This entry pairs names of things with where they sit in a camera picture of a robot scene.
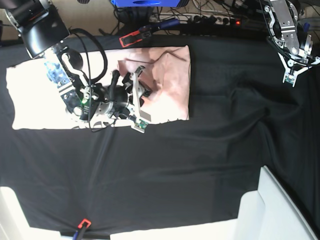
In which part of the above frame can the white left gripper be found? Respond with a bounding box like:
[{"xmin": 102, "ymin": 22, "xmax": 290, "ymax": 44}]
[{"xmin": 278, "ymin": 53, "xmax": 320, "ymax": 87}]

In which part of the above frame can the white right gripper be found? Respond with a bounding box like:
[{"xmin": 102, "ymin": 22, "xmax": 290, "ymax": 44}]
[{"xmin": 109, "ymin": 65, "xmax": 153, "ymax": 134}]

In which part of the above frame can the pink T-shirt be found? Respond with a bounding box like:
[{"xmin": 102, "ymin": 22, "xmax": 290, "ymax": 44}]
[{"xmin": 5, "ymin": 46, "xmax": 191, "ymax": 130}]

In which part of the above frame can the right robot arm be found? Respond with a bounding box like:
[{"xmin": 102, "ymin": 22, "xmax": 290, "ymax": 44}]
[{"xmin": 0, "ymin": 0, "xmax": 152, "ymax": 133}]

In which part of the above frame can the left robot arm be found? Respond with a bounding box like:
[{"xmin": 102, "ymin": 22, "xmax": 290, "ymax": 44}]
[{"xmin": 259, "ymin": 0, "xmax": 320, "ymax": 87}]

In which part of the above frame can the black table cloth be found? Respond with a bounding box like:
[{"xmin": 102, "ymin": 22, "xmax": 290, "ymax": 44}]
[{"xmin": 0, "ymin": 35, "xmax": 320, "ymax": 236}]

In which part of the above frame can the blue box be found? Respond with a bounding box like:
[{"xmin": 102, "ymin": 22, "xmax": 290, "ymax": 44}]
[{"xmin": 111, "ymin": 0, "xmax": 189, "ymax": 8}]

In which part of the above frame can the red clamp front edge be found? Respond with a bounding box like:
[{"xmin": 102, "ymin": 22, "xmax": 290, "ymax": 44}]
[{"xmin": 72, "ymin": 218, "xmax": 92, "ymax": 240}]

